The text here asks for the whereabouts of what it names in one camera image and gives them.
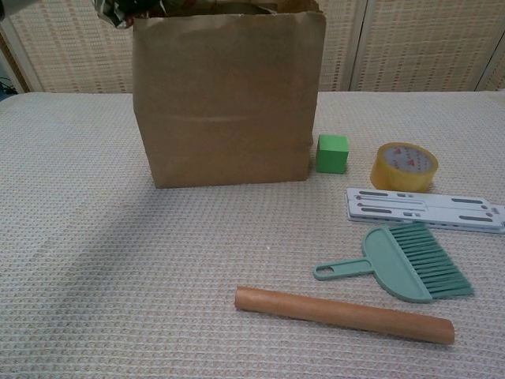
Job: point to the gold red snack packet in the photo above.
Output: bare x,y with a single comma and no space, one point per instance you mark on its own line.
112,13

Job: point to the brown paper bag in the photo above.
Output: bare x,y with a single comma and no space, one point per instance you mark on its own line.
229,98

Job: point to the small green hand brush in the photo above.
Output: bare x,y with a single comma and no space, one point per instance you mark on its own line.
386,264

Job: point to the green cube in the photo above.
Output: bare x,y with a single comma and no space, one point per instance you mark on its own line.
329,158

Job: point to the beige waffle tablecloth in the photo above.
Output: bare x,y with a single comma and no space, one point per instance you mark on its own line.
158,256

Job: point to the yellow packing tape roll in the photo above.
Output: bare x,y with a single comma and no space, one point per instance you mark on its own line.
398,177

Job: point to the wooden rolling pin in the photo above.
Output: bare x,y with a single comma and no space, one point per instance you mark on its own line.
339,314

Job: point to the woven folding screen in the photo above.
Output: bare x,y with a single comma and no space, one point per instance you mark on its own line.
414,39

